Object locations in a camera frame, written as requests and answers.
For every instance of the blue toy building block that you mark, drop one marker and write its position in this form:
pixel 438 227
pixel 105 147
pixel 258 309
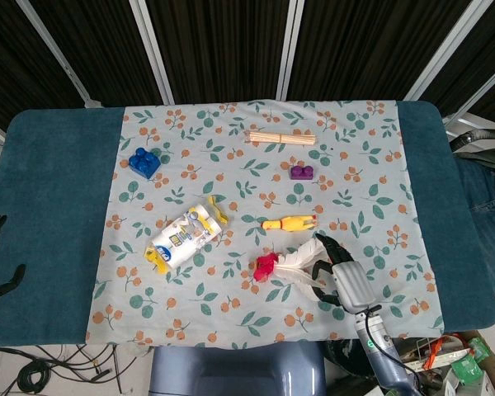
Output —
pixel 144 163

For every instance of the blue jeans fabric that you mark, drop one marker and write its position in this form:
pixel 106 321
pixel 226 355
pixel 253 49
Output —
pixel 484 214

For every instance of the cardboard box with clutter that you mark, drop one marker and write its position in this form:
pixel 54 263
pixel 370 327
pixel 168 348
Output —
pixel 449 363

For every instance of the red and white feather shuttlecock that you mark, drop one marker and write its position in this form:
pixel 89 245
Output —
pixel 288 264

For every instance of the yellow rubber chicken toy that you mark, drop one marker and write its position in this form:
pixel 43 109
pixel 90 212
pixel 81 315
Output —
pixel 288 223

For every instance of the black waste bin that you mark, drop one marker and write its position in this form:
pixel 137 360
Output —
pixel 346 367

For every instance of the purple toy building block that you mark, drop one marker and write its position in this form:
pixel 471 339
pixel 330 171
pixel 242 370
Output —
pixel 302 172

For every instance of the teal table cover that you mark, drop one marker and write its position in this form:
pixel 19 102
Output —
pixel 45 222

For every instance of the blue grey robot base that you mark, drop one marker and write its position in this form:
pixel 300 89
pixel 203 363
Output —
pixel 237 371

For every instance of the bundle of wooden sticks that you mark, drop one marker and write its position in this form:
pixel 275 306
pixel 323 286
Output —
pixel 279 138

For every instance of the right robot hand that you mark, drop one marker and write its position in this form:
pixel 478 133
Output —
pixel 352 281

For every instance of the white and yellow tissue pack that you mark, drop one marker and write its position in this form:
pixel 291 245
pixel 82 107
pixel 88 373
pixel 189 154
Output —
pixel 185 237

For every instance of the floral patterned cloth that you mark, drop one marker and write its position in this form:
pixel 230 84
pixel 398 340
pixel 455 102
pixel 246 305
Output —
pixel 264 222

